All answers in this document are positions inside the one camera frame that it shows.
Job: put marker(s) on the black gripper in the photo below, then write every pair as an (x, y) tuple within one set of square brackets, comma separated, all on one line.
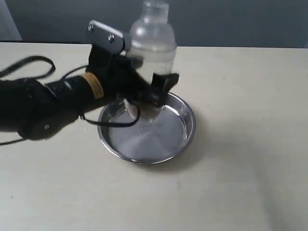
[(118, 78)]

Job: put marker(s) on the clear plastic shaker bottle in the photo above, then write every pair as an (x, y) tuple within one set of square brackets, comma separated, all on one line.
[(153, 50)]

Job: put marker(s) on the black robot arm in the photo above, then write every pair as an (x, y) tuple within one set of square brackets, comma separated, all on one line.
[(37, 111)]

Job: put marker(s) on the round stainless steel plate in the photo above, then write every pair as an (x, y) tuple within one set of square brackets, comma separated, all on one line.
[(153, 142)]

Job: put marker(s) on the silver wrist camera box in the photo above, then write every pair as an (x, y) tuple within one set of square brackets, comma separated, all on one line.
[(108, 38)]

